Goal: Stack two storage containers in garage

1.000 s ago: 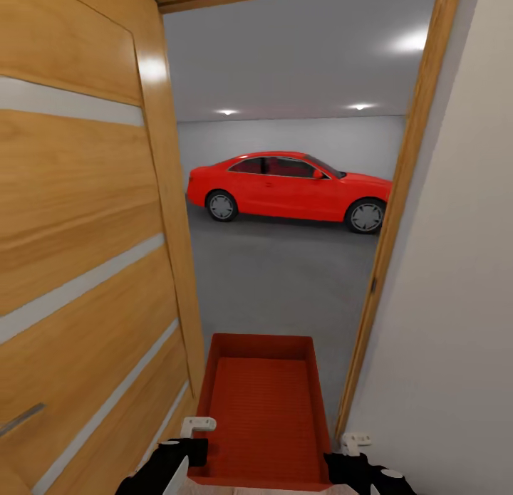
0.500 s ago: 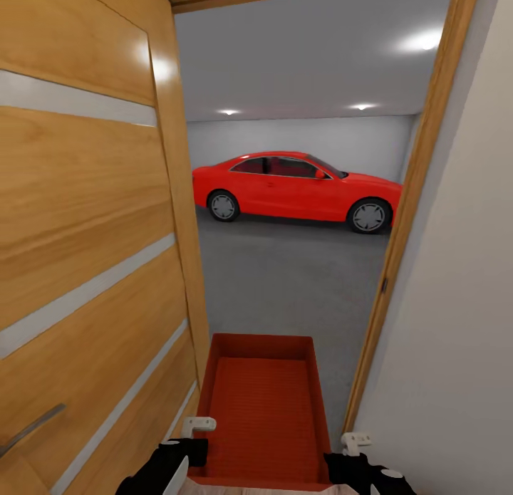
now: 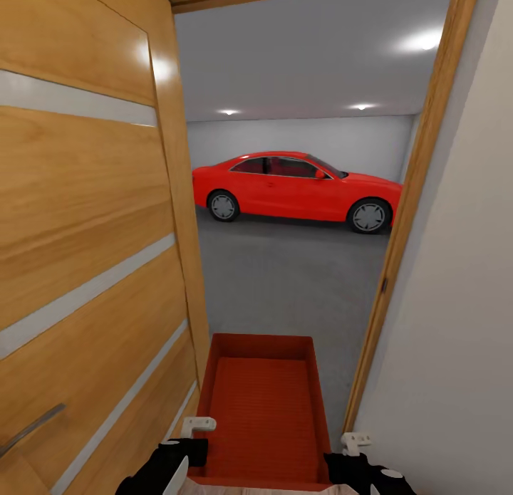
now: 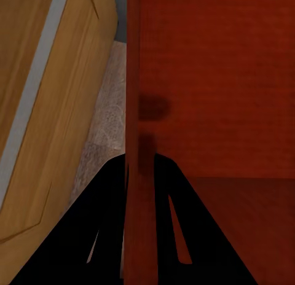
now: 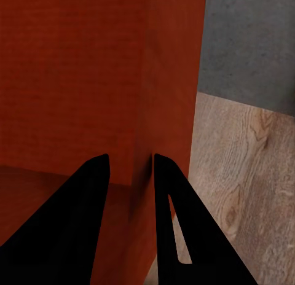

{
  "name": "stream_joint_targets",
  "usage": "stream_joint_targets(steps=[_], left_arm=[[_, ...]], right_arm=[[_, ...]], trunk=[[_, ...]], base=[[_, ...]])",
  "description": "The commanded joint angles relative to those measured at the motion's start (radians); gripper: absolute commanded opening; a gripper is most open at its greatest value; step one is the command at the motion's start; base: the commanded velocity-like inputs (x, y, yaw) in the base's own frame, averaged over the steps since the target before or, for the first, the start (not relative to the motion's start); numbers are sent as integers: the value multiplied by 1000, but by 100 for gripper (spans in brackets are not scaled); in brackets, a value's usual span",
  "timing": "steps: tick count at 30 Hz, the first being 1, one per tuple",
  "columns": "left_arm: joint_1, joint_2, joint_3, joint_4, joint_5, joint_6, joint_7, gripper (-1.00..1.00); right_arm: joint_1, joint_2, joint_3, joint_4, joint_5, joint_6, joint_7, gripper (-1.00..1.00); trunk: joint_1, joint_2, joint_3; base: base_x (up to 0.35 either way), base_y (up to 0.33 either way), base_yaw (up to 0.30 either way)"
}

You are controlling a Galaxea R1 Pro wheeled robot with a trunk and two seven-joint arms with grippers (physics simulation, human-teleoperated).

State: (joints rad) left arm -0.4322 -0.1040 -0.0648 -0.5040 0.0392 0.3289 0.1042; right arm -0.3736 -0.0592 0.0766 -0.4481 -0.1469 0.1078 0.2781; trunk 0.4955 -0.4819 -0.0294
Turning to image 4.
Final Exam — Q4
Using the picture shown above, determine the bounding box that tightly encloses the storage box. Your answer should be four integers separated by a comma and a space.
123, 0, 295, 285

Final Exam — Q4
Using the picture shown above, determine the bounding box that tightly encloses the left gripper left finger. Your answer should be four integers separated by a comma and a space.
9, 154, 129, 285

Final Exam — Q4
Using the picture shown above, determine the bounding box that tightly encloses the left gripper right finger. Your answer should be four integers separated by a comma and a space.
154, 154, 258, 285

